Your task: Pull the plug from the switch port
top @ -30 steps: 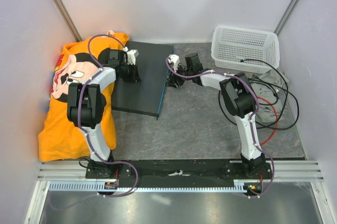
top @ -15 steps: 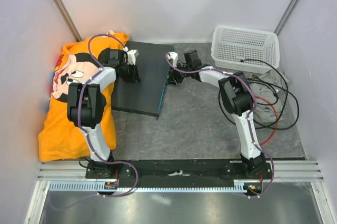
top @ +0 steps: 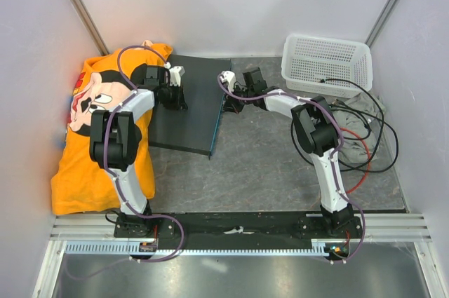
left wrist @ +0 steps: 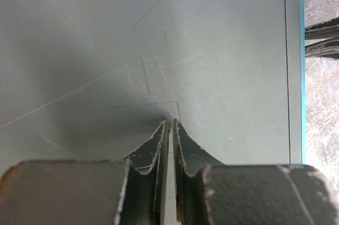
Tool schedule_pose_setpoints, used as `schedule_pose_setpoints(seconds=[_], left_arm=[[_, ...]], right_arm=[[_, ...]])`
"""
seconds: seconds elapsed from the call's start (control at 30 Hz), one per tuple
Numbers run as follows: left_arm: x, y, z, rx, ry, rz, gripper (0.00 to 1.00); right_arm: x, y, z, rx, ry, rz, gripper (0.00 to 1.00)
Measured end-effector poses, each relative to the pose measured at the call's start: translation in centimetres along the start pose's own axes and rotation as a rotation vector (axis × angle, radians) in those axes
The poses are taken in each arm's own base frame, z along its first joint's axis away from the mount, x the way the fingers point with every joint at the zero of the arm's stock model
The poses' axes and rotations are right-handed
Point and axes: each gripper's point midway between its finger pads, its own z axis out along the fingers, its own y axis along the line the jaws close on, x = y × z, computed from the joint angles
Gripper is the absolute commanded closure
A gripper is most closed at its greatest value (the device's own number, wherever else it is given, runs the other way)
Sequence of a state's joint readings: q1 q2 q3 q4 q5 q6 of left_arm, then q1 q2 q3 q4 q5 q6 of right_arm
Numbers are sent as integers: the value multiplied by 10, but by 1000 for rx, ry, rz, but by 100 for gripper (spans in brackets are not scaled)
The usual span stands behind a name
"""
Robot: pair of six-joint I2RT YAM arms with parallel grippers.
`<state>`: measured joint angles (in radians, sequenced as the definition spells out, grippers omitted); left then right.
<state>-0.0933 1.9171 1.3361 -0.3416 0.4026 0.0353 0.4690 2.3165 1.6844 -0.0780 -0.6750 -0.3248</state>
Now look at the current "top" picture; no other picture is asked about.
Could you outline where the grey cloth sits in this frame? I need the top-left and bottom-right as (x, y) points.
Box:
(332, 93), (381, 165)

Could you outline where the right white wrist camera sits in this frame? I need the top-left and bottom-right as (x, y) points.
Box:
(218, 71), (236, 93)

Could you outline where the orange mickey mouse cloth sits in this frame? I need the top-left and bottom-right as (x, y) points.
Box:
(51, 43), (173, 215)

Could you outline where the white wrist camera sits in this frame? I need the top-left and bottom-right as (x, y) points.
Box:
(168, 66), (185, 87)
(218, 71), (236, 93)

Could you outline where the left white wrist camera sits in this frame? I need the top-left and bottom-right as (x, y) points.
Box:
(168, 66), (185, 87)

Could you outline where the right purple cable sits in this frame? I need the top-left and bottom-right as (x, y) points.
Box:
(217, 72), (366, 266)

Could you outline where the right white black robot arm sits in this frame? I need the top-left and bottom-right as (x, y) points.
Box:
(217, 69), (351, 238)

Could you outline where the white slotted cable duct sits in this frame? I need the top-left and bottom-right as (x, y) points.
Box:
(65, 241), (349, 257)

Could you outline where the white plastic basket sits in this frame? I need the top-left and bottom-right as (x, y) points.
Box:
(281, 34), (373, 98)

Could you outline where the dark blue network switch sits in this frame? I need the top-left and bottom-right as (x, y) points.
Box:
(149, 55), (232, 157)

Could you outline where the black ethernet cable loop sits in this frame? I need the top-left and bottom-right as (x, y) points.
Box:
(290, 108), (401, 173)

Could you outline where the red ethernet cable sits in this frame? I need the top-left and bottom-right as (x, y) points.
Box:
(338, 126), (372, 194)

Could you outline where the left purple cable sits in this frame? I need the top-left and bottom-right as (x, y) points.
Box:
(64, 44), (186, 280)

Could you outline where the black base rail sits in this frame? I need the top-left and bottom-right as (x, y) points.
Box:
(106, 209), (363, 249)

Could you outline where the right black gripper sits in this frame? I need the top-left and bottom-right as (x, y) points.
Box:
(223, 83), (254, 114)

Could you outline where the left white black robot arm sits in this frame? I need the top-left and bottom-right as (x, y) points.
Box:
(89, 64), (188, 237)

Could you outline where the purple cable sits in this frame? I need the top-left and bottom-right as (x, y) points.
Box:
(64, 44), (186, 280)
(217, 72), (366, 266)

